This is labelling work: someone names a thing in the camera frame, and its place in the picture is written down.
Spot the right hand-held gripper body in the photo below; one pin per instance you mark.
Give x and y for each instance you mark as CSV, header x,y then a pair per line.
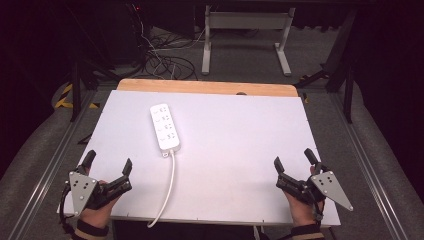
x,y
330,188

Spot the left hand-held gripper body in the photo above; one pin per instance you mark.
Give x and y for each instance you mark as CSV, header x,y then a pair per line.
x,y
81,191

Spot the person's left hand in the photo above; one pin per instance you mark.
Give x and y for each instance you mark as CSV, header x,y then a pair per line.
x,y
98,215

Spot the person's right hand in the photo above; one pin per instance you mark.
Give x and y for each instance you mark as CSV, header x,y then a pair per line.
x,y
300,210

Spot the white power strip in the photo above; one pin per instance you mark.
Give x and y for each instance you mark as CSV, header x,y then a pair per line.
x,y
164,128

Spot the white board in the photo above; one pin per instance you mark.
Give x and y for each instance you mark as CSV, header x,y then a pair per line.
x,y
226,140

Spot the yellow black hazard tape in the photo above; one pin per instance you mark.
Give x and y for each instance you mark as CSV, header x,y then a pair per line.
x,y
65,100

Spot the black metal stand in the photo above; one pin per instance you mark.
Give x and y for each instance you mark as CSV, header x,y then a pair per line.
x,y
340,66
76,93

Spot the wooden table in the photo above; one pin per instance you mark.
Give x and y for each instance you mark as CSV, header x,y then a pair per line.
x,y
200,87

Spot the aluminium floor rail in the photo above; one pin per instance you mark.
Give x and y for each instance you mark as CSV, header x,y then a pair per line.
x,y
370,166
50,173

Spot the white metal desk frame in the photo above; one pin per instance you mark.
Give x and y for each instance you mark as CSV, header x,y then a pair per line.
x,y
246,21

